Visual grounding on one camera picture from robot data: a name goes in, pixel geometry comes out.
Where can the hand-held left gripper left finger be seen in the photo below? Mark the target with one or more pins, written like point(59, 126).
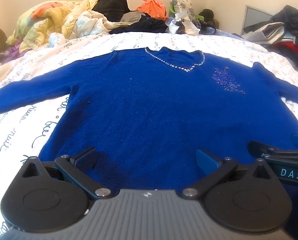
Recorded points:
point(87, 158)

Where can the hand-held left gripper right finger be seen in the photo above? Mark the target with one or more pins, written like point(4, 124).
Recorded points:
point(206, 158)

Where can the blue beaded sweater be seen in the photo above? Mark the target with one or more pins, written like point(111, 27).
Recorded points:
point(149, 110)

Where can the pile of mixed clothes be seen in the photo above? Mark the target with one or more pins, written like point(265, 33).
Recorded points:
point(286, 30)

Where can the white script-print bed sheet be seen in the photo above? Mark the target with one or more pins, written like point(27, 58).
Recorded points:
point(21, 130)

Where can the purple cloth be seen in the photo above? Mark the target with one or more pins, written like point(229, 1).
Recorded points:
point(14, 51)

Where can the grey board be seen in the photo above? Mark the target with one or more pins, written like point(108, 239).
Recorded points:
point(256, 17)

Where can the white quilted cloth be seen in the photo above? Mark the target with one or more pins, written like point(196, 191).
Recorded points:
point(91, 22)

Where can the crumpled white paper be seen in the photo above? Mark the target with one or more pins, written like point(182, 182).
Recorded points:
point(182, 23)

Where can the green plastic item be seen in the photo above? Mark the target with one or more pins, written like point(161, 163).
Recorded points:
point(200, 18)

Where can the dark plush toy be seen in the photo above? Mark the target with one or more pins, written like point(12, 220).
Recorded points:
point(209, 16)

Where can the yellow printed quilt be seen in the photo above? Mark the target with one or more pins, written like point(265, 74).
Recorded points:
point(44, 22)

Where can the dark navy cloth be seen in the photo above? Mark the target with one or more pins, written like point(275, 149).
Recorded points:
point(144, 26)

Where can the grey cloth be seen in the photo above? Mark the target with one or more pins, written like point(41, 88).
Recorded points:
point(131, 16)

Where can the floral pillow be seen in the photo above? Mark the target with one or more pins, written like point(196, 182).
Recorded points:
point(182, 6)

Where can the black hat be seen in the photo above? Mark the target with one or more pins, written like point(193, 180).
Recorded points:
point(112, 3)

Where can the orange plastic bag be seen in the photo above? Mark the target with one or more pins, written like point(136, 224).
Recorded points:
point(152, 7)

